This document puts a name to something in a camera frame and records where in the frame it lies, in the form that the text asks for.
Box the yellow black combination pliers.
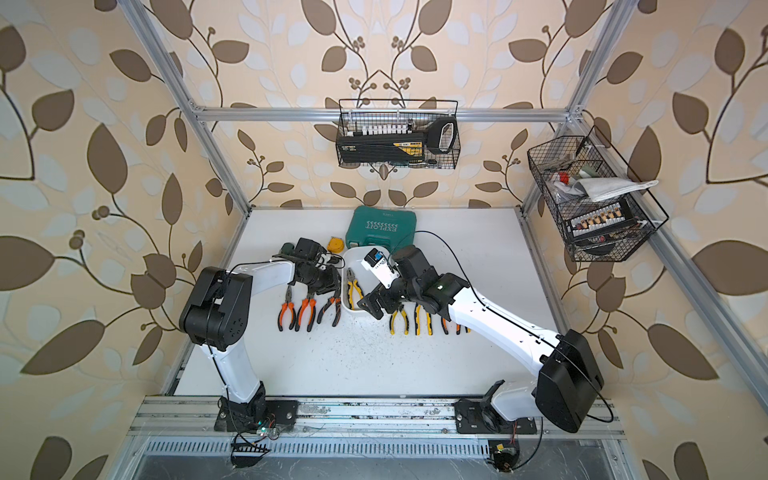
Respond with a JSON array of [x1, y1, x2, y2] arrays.
[[414, 305, 433, 336]]

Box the orange black combination pliers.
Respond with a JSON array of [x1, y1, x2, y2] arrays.
[[294, 292, 316, 332]]

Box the orange black long-nose pliers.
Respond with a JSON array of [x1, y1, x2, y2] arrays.
[[441, 318, 462, 335]]

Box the white plastic storage box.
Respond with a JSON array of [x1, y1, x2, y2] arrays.
[[341, 246, 390, 319]]

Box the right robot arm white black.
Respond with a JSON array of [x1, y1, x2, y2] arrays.
[[356, 245, 605, 433]]

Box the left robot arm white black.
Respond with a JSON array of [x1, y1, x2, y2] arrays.
[[179, 238, 344, 438]]

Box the socket set box in basket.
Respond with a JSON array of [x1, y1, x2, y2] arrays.
[[566, 200, 638, 240]]

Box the yellow tape measure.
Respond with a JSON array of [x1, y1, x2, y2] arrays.
[[327, 237, 345, 254]]

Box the green plastic tool case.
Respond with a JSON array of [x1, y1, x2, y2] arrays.
[[345, 206, 417, 253]]

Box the black yellow tool in basket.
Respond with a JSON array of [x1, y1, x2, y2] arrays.
[[336, 117, 461, 169]]

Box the white papers in basket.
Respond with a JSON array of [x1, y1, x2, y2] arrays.
[[575, 177, 659, 202]]

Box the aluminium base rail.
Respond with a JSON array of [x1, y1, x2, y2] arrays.
[[128, 395, 625, 440]]

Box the back black wire basket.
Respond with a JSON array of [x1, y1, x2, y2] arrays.
[[335, 97, 461, 169]]

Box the black wire basket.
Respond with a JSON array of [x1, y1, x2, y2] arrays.
[[335, 97, 461, 169], [527, 126, 669, 263]]

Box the right black wire basket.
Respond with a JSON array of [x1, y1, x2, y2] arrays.
[[527, 126, 669, 263]]

